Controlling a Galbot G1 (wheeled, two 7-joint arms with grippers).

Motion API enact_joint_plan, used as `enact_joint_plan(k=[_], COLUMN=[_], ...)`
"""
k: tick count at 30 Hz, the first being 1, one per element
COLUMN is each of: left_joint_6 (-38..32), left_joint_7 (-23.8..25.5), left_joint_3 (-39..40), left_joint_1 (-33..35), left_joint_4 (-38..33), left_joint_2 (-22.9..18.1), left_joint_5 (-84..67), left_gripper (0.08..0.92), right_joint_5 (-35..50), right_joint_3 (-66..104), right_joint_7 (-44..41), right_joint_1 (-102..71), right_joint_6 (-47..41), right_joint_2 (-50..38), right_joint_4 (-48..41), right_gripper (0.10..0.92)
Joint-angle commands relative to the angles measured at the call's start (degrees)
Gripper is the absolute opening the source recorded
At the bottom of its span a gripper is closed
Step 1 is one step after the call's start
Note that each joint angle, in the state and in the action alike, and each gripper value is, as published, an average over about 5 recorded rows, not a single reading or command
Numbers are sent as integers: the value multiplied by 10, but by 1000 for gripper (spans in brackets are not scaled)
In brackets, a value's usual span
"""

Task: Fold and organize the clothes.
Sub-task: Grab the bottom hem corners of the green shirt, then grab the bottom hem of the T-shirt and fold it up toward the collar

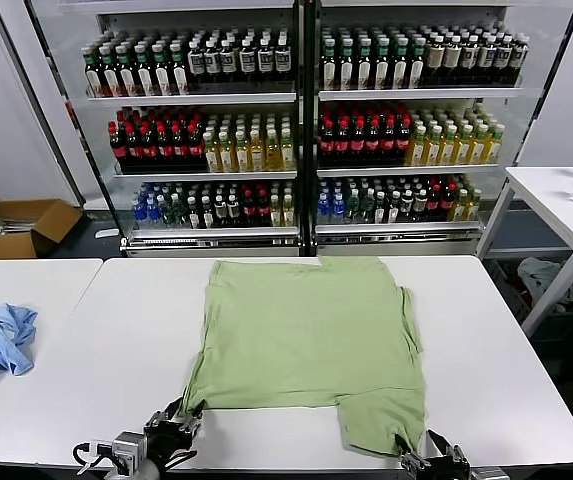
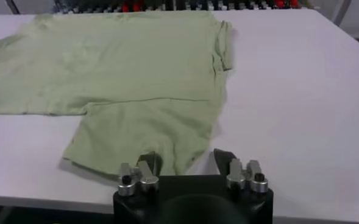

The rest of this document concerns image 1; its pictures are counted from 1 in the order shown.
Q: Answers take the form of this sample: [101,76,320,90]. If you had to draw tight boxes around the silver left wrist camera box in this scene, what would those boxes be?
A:
[113,430,147,474]

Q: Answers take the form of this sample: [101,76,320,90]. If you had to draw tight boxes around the green-cap yellow juice bottle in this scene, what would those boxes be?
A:
[218,129,235,173]
[410,125,428,167]
[203,129,220,173]
[472,124,489,166]
[264,127,281,172]
[279,127,297,172]
[441,124,459,166]
[249,128,266,172]
[234,128,251,172]
[457,124,474,166]
[487,123,506,165]
[426,125,443,167]

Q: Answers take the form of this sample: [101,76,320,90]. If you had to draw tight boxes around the small red-cap cola bottle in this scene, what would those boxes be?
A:
[242,189,258,228]
[427,184,443,223]
[256,189,272,228]
[441,184,457,222]

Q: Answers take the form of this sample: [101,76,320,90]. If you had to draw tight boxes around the white-cap dark bottle beige label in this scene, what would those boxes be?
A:
[425,36,445,85]
[442,35,461,85]

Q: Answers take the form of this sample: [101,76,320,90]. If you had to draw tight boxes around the glass-sided drinks display shelf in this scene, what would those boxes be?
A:
[305,0,573,259]
[0,0,312,259]

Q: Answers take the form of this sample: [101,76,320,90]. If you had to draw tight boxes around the black-white left arm cable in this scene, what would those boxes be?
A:
[72,438,117,475]

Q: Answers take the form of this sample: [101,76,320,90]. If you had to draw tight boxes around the white side table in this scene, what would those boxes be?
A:
[480,164,573,341]

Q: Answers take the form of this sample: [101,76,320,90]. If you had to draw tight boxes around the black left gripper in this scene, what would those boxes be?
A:
[142,396,208,472]

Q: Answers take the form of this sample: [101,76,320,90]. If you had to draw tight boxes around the light green polo shirt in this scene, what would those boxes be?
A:
[184,255,428,459]

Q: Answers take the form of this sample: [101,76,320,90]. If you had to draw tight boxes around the green-cap dark bottle white label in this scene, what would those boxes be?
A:
[118,44,137,98]
[409,38,427,90]
[135,44,154,97]
[337,40,356,92]
[318,40,337,92]
[83,46,101,98]
[391,39,410,91]
[170,42,189,96]
[100,45,119,98]
[355,39,374,91]
[373,39,392,91]
[153,43,172,97]

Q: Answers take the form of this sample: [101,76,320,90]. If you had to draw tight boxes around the grey-white cloth pile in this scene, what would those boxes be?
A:
[517,257,573,306]

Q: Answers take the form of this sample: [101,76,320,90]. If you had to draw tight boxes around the white-cap dark bottle navy label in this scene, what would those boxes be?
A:
[220,40,239,83]
[494,34,513,85]
[203,40,222,84]
[255,39,274,83]
[273,38,292,83]
[477,34,496,85]
[186,40,205,84]
[459,35,478,85]
[511,34,530,85]
[238,39,256,83]

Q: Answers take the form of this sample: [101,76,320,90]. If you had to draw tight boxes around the grey metal bars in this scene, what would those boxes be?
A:
[0,215,35,235]

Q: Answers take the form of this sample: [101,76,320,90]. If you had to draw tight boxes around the open cardboard box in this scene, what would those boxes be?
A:
[0,198,85,260]

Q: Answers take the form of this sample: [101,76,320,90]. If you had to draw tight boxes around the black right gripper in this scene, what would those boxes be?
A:
[393,429,473,480]

